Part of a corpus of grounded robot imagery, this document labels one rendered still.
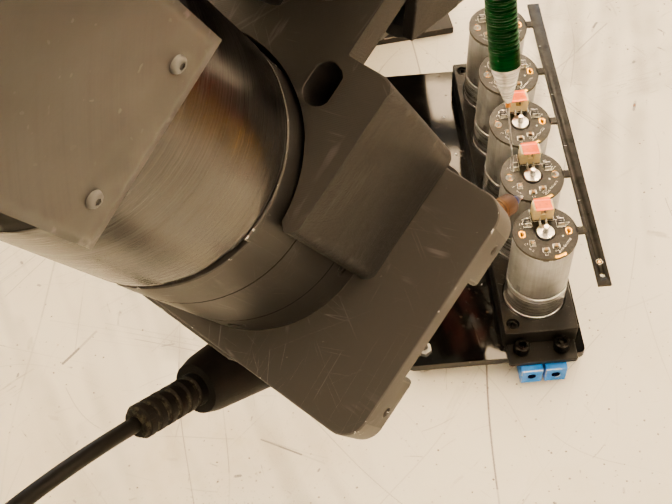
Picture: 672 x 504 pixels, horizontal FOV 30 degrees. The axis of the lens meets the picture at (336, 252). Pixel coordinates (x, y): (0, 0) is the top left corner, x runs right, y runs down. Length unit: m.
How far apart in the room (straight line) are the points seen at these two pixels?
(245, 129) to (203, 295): 0.05
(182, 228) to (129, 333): 0.32
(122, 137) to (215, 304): 0.10
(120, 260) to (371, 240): 0.07
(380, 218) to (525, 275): 0.22
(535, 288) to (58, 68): 0.36
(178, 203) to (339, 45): 0.06
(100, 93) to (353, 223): 0.11
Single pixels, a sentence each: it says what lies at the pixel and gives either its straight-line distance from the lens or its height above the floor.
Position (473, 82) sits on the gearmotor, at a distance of 0.57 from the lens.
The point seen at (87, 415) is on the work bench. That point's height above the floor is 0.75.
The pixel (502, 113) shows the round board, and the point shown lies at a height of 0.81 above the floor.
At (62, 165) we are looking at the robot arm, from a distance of 0.17.
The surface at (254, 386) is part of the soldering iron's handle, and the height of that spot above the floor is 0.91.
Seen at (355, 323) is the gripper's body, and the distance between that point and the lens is 0.29.
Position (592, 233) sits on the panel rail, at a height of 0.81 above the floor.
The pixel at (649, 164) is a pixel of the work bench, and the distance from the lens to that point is 0.60.
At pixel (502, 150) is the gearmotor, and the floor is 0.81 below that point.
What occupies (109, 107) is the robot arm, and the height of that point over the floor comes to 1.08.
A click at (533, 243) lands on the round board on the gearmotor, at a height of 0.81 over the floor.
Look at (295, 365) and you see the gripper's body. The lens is 0.29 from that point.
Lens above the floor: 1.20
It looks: 54 degrees down
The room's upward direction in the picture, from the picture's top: 2 degrees counter-clockwise
